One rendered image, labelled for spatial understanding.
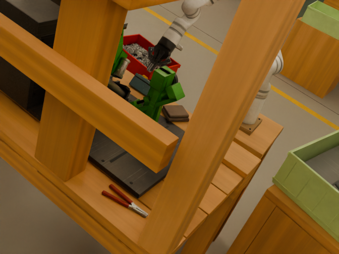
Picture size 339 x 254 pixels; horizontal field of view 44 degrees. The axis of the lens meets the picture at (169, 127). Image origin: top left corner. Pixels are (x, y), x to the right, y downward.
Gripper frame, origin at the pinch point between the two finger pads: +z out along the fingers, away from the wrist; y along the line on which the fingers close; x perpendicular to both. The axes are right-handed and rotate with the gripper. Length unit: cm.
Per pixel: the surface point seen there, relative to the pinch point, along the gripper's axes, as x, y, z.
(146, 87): -5.6, 6.3, 8.4
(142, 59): 18.3, -15.1, -2.5
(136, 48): 24.8, -24.6, -6.2
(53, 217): 36, -14, 93
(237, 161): -5, 55, 12
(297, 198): 12, 81, 10
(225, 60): -88, 54, -4
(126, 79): -2.7, -5.1, 10.5
